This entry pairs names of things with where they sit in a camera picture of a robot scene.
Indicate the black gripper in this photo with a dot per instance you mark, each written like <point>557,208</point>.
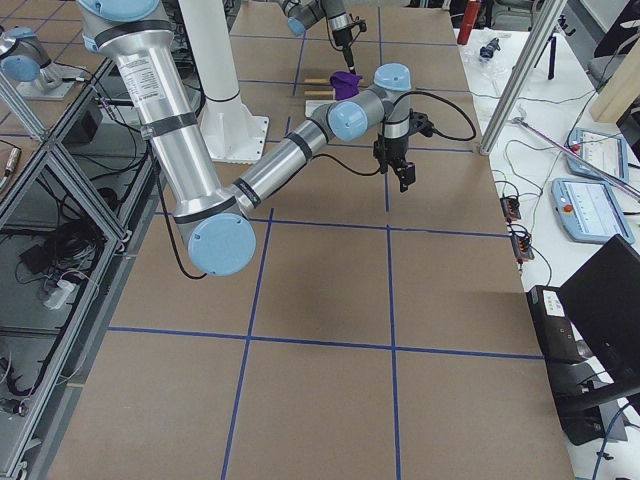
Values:
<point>343,39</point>
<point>395,148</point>

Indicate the right blue teach pendant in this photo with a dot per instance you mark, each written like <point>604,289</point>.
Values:
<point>589,211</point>

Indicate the black monitor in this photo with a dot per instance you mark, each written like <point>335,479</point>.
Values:
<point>601,299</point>

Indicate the blue teach pendant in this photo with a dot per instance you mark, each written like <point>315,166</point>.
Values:
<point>607,152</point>
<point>589,211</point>

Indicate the purple towel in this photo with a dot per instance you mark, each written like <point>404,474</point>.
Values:
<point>345,84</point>

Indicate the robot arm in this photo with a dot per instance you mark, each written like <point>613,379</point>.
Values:
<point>211,216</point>
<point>302,16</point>

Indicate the aluminium frame post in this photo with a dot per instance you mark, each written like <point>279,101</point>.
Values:
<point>533,47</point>

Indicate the orange black connector block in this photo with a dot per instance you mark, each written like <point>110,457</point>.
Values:
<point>511,208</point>

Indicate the white rack base tray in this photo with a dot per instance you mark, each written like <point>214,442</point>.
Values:
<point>312,105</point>

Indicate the brown paper table cover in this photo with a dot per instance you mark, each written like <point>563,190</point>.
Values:
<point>375,334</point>

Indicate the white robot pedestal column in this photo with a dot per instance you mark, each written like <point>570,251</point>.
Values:
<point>231,132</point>

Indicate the white power strip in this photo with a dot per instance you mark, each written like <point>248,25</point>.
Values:
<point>59,295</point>

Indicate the left blue teach pendant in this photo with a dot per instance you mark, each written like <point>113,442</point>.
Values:
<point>607,152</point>

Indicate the red bottle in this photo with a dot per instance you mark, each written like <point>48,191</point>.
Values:
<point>468,21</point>

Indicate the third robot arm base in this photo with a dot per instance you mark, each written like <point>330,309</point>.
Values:
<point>24,59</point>

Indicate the right wooden rack rod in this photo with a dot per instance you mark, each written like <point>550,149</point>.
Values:
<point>319,94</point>

